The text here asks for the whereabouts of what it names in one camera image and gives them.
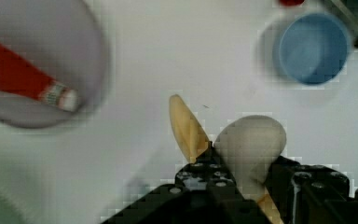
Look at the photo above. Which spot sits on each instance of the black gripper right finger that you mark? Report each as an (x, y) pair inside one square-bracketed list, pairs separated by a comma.
[(311, 194)]

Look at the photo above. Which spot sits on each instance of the small red ball toy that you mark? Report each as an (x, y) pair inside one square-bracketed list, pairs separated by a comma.
[(291, 3)]

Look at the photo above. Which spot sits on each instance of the red plush ketchup bottle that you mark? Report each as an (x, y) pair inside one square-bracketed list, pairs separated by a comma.
[(19, 77)]

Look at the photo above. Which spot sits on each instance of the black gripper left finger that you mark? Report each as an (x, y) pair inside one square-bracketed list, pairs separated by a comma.
[(203, 192)]

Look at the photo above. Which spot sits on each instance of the grey purple round plate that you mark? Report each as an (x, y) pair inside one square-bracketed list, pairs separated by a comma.
[(64, 39)]

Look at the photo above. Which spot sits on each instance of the light blue plastic cup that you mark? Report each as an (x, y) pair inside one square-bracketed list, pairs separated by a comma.
[(312, 49)]

